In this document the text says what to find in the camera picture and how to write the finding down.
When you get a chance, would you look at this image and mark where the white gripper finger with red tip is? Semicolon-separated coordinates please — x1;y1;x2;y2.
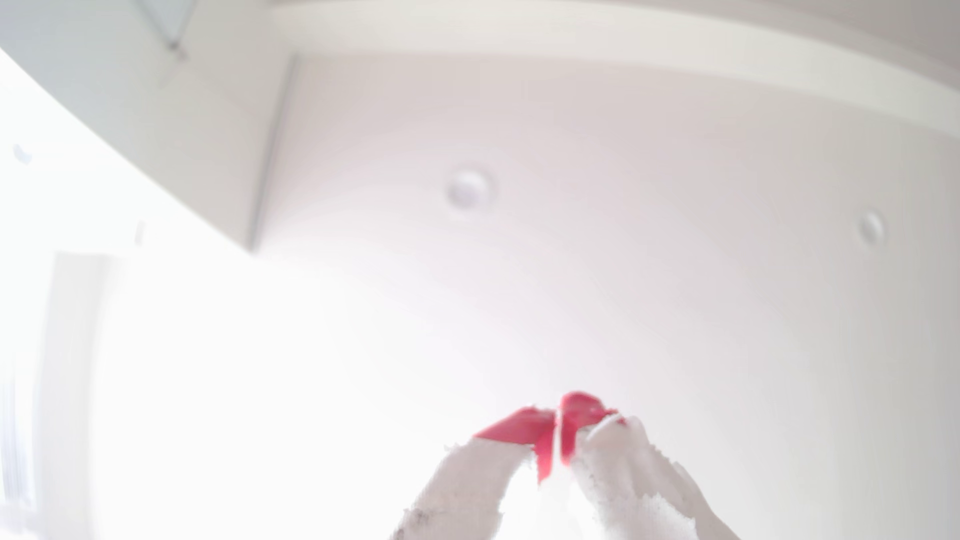
559;390;742;540
390;406;558;540

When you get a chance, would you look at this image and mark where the round ceiling light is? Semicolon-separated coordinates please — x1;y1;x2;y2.
855;208;890;249
444;166;496;211

